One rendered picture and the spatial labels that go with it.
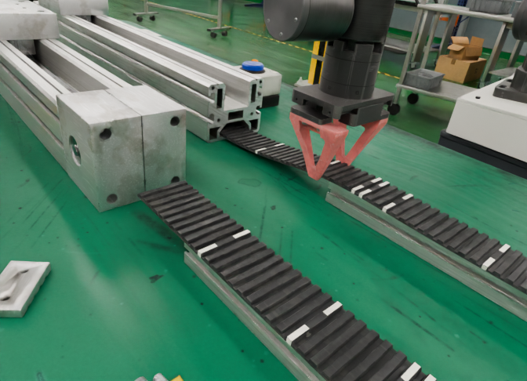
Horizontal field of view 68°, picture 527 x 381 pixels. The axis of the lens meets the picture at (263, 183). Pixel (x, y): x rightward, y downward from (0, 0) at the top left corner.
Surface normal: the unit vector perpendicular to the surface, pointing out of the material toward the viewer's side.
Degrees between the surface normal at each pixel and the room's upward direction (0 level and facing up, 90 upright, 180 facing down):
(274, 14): 90
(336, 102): 0
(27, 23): 90
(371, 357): 0
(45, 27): 90
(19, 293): 0
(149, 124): 90
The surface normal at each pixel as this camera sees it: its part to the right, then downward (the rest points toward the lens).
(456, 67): -0.71, 0.26
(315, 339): 0.11, -0.87
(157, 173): 0.66, 0.43
